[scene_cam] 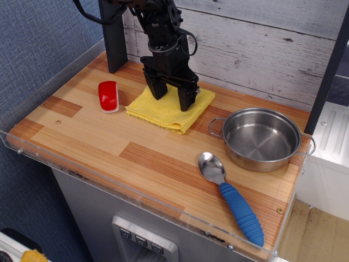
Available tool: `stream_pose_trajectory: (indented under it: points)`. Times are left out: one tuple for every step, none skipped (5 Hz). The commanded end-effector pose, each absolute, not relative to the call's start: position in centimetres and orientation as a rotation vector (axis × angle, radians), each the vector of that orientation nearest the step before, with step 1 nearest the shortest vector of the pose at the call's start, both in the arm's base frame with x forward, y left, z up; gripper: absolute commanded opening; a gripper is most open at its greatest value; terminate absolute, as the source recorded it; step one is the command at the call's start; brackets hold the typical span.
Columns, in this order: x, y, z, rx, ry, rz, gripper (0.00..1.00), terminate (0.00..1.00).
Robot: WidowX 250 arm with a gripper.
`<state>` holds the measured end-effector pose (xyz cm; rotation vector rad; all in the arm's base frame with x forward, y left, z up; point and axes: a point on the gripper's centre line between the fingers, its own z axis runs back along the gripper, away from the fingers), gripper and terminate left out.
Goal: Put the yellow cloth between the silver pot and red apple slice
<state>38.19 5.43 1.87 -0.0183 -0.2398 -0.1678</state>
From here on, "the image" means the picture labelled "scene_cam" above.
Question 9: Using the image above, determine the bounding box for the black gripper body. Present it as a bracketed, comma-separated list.
[141, 34, 198, 93]

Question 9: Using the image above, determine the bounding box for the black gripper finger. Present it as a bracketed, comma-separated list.
[178, 87, 197, 111]
[144, 72, 167, 100]

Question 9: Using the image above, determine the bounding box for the yellow cloth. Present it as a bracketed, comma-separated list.
[126, 86, 215, 135]

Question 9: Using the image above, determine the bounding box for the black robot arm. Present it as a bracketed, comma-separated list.
[108, 1, 200, 111]

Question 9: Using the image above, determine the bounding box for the red apple slice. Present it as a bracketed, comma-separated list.
[98, 81, 119, 113]

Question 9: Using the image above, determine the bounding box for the silver pot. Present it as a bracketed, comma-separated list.
[208, 108, 316, 172]

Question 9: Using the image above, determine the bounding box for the grey toy fridge cabinet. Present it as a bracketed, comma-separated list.
[53, 169, 248, 261]

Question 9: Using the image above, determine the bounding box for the silver dispenser panel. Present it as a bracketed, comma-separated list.
[112, 216, 179, 261]

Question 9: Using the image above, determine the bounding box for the white toy sink unit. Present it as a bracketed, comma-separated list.
[296, 102, 348, 220]

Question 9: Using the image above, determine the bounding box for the yellow object bottom left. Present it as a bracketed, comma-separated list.
[20, 249, 49, 262]

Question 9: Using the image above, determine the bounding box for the black cable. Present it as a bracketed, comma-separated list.
[72, 0, 128, 26]

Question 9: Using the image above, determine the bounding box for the dark grey left post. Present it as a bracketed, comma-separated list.
[99, 1, 128, 73]

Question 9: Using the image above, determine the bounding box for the dark grey post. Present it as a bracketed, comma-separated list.
[99, 1, 128, 73]
[304, 0, 349, 135]

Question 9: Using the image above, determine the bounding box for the spoon with blue handle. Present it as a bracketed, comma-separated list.
[198, 152, 264, 247]

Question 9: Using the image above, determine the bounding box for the dark grey right post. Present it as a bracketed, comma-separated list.
[304, 0, 349, 135]

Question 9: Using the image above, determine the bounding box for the clear acrylic guard rail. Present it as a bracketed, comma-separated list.
[1, 53, 309, 261]

